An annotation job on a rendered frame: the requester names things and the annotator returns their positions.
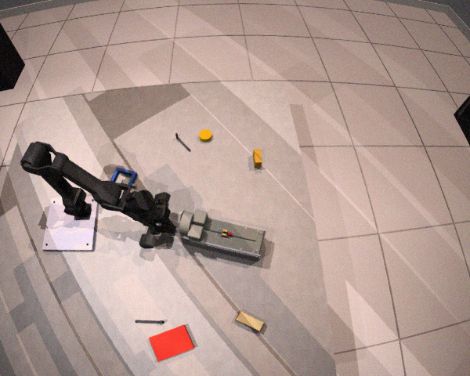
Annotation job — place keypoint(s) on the red flat rectangular block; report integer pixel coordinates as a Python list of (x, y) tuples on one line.
[(171, 343)]

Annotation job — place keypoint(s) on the short yellow cylinder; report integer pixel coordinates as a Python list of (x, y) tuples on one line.
[(205, 135)]

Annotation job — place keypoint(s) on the blue c-clamp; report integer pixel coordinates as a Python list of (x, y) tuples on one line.
[(127, 172)]

